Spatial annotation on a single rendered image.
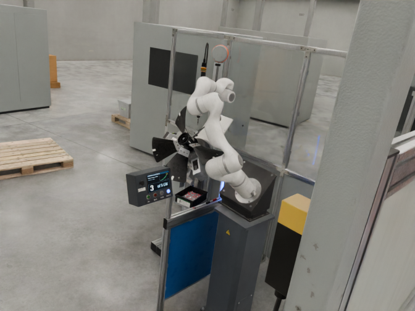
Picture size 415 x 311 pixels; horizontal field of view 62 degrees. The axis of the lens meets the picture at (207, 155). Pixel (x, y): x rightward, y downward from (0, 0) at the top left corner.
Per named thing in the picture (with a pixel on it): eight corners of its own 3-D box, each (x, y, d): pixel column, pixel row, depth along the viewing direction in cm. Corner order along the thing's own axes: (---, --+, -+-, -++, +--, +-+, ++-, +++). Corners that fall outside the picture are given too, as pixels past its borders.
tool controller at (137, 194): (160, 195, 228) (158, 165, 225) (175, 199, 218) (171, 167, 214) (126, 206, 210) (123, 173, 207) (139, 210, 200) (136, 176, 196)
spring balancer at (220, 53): (211, 60, 331) (210, 61, 325) (213, 43, 326) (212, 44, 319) (227, 63, 329) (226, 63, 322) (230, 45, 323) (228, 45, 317)
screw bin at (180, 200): (189, 192, 283) (190, 185, 281) (207, 199, 276) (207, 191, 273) (173, 202, 265) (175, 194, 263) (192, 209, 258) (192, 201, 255)
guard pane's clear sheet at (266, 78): (169, 119, 418) (176, 31, 383) (378, 207, 255) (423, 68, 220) (168, 119, 418) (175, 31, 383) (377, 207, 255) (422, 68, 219)
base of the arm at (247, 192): (267, 185, 229) (256, 172, 216) (250, 208, 226) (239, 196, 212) (246, 174, 242) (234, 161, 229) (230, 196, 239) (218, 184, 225)
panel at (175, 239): (233, 260, 317) (244, 197, 294) (234, 261, 316) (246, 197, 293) (162, 300, 261) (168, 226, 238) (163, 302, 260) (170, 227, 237)
